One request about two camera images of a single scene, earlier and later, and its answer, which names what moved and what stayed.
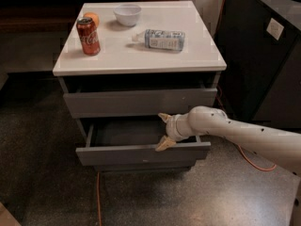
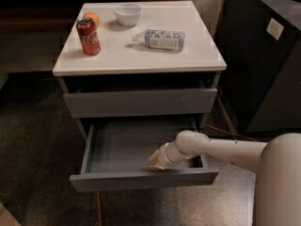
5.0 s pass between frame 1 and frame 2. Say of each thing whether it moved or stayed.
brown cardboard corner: stayed
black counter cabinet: stayed
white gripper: moved
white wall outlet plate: stayed
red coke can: stayed
